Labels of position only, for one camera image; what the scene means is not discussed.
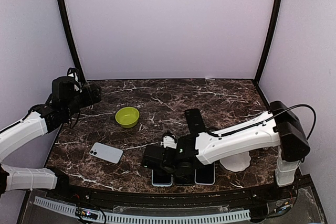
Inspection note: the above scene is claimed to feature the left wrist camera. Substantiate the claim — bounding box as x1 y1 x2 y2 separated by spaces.
67 68 81 90

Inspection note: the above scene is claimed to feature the black magsafe phone case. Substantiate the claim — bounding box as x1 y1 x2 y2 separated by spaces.
184 109 206 134

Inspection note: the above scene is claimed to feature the left black frame post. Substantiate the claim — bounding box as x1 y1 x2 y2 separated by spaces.
57 0 86 83

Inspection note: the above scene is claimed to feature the white scalloped dish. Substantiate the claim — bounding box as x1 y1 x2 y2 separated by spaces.
219 152 251 173

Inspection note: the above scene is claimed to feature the green bowl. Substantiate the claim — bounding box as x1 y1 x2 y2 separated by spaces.
115 106 140 129

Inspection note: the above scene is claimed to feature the right black frame post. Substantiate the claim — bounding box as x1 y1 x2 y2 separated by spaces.
253 0 281 86

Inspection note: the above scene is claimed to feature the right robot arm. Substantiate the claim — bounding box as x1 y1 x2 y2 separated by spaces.
141 101 311 200

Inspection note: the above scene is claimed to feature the lavender phone case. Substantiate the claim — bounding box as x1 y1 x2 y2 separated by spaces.
194 165 216 185

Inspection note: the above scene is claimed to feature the black front rail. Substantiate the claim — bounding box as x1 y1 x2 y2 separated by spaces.
40 175 312 209

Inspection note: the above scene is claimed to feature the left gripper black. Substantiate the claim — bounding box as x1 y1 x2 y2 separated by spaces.
63 83 101 119

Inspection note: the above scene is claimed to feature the light blue phone case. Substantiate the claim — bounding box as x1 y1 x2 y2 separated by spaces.
151 168 173 187

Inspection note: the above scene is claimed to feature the dark purple edged phone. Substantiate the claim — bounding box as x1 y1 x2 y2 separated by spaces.
152 168 172 185

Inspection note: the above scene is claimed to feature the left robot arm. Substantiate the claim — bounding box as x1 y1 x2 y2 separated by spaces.
1 73 101 201

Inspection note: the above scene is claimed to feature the white cable duct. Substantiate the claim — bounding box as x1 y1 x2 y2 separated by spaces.
33 196 251 223

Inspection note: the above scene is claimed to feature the black frame post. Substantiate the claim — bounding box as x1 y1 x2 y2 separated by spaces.
253 0 281 86
57 0 86 83

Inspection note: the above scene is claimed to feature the silver white phone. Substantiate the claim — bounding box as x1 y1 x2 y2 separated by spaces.
89 142 123 164

